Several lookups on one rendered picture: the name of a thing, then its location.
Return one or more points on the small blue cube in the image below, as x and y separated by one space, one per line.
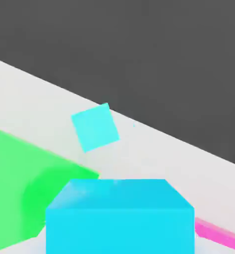
119 224

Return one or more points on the large green box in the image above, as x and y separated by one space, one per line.
20 188

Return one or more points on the large pink box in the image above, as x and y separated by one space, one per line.
220 235

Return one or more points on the small cyan cube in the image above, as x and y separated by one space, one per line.
95 128

